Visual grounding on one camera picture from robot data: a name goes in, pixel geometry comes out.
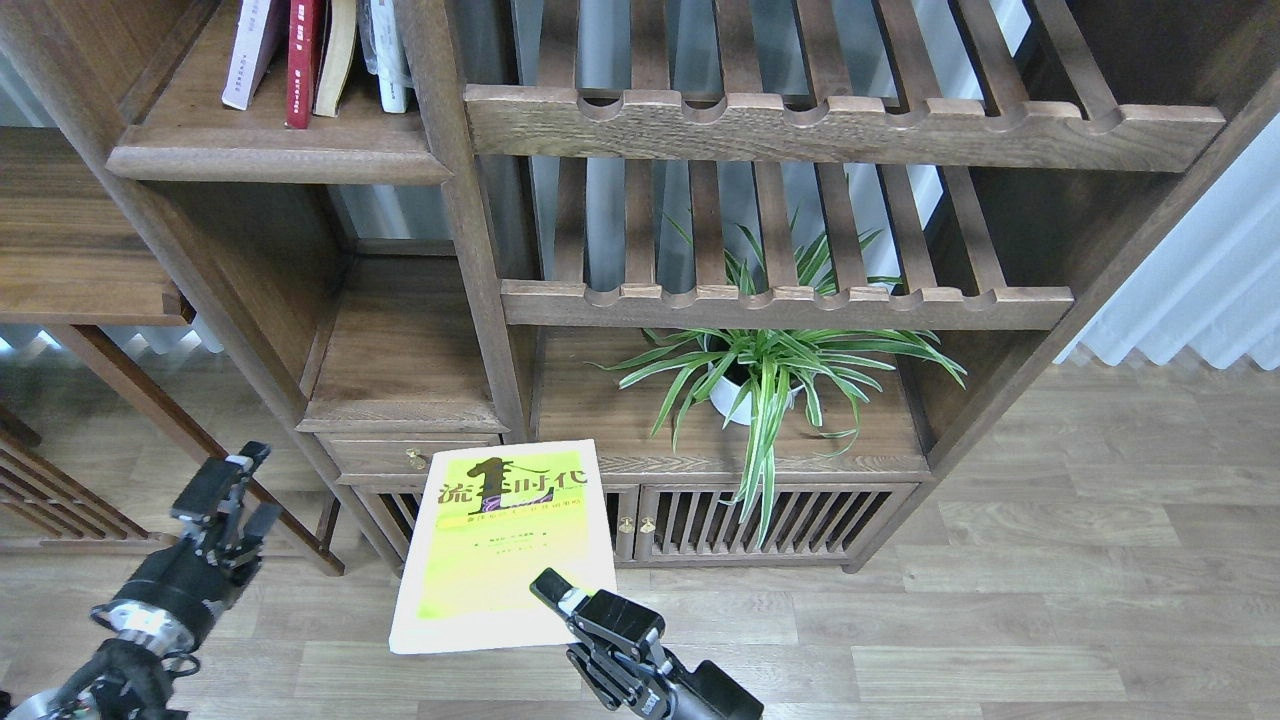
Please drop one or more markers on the upright white book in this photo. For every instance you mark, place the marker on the upright white book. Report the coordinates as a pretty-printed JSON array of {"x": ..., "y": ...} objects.
[{"x": 386, "y": 58}]

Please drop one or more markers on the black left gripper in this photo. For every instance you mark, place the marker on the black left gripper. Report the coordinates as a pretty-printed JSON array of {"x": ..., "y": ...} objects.
[{"x": 171, "y": 603}]

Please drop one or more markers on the brass drawer knob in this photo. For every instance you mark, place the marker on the brass drawer knob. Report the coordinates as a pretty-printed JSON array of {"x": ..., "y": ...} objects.
[{"x": 416, "y": 460}]

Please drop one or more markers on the upright tan book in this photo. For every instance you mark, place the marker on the upright tan book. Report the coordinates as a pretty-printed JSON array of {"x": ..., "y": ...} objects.
[{"x": 338, "y": 50}]

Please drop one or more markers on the white curtain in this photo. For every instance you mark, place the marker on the white curtain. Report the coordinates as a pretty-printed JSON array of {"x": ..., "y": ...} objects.
[{"x": 1212, "y": 285}]

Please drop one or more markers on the white plant pot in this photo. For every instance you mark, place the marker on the white plant pot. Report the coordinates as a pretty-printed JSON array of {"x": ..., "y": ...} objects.
[{"x": 726, "y": 389}]

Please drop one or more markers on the yellow green cover book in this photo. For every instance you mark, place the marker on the yellow green cover book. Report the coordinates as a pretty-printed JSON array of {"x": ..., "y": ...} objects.
[{"x": 491, "y": 520}]

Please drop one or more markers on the red cover book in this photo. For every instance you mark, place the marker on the red cover book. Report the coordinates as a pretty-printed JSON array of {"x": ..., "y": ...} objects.
[{"x": 303, "y": 49}]

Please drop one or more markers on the dark wooden bookshelf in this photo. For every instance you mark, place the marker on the dark wooden bookshelf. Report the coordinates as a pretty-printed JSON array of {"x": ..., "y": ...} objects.
[{"x": 445, "y": 277}]

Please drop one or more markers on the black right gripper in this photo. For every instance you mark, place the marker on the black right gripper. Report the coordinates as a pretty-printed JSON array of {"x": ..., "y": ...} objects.
[{"x": 667, "y": 691}]

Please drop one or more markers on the green spider plant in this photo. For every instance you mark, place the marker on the green spider plant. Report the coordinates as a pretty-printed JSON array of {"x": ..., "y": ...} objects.
[{"x": 774, "y": 357}]

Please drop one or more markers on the white cover book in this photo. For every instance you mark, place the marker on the white cover book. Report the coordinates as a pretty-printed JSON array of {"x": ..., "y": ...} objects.
[{"x": 260, "y": 27}]

